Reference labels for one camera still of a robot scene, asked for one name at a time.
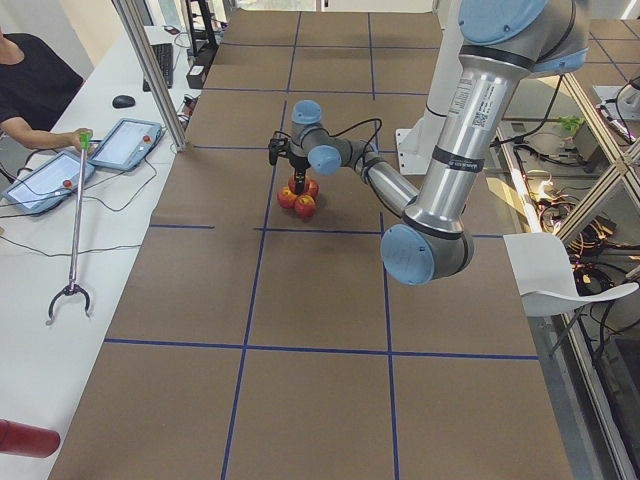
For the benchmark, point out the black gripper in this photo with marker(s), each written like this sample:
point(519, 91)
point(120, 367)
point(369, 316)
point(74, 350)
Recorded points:
point(299, 162)

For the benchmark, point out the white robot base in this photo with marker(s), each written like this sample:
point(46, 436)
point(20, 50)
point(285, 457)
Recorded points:
point(411, 155)

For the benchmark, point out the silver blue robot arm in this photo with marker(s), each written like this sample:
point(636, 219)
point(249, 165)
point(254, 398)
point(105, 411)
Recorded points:
point(503, 42)

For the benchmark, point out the red apple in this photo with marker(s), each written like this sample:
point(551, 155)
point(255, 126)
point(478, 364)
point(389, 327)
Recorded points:
point(310, 187)
point(305, 206)
point(286, 198)

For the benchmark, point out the red apple left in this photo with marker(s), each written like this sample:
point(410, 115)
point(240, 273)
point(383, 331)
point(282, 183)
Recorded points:
point(286, 198)

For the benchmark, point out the red apple front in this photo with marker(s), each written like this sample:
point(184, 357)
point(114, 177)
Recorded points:
point(305, 206)

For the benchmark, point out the blue teach pendant far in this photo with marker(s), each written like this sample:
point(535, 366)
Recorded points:
point(126, 145)

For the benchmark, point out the blue teach pendant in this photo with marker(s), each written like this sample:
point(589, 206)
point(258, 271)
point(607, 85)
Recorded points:
point(126, 145)
point(47, 186)

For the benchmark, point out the black keyboard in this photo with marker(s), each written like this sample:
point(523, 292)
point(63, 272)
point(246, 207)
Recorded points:
point(164, 55)

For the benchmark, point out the black computer mouse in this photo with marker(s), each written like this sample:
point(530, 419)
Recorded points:
point(123, 101)

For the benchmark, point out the blue teach pendant near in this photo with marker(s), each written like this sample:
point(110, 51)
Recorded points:
point(47, 186)

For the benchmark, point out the silver reacher grabber tool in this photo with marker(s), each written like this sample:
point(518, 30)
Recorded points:
point(72, 288)

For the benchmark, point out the white plastic chair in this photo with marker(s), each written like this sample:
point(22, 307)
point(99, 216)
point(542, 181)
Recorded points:
point(544, 276)

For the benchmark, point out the person in black shirt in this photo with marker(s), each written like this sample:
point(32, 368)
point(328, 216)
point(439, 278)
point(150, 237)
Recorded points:
point(37, 86)

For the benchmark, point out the red cylinder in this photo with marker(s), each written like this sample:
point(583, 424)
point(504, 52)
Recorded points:
point(27, 440)

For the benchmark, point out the aluminium frame post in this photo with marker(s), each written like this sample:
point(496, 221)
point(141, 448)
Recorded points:
point(136, 32)

